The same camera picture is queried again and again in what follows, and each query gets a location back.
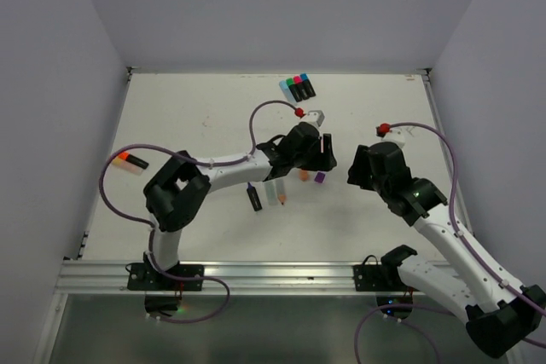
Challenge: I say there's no purple cap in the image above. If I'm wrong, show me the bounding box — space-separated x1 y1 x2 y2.
314 171 326 183

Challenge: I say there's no green pastel highlighter body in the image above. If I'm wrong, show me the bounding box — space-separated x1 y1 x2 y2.
264 181 278 206

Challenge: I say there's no purple black highlighter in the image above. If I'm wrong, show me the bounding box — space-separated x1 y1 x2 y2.
246 182 263 211

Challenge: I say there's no orange cap black highlighter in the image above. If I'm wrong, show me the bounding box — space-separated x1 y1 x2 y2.
117 152 149 170

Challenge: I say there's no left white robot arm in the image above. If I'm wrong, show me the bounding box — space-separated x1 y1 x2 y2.
143 121 337 290

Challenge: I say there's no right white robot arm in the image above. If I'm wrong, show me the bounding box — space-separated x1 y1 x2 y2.
347 142 545 358

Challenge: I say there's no light blue highlighter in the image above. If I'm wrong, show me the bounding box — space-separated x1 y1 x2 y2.
279 80 297 105

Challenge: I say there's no green cap black highlighter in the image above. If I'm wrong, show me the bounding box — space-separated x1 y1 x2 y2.
286 78 303 102

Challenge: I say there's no pink cap black highlighter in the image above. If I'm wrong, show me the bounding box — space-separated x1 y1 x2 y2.
293 76 310 100

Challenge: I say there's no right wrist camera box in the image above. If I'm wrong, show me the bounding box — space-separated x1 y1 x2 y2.
381 128 406 148

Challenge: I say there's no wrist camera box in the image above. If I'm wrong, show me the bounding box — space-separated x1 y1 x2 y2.
301 110 325 129
381 128 406 148

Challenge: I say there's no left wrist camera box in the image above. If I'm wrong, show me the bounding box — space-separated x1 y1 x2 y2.
301 110 325 129

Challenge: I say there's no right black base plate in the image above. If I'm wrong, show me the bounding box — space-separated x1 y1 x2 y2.
351 264 421 292

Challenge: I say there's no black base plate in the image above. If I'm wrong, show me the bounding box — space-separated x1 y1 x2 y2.
351 264 421 292
125 262 205 292

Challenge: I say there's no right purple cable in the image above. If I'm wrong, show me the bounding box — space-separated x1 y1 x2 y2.
353 121 546 364

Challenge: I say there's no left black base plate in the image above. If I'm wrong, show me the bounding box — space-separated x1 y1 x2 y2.
125 262 205 292

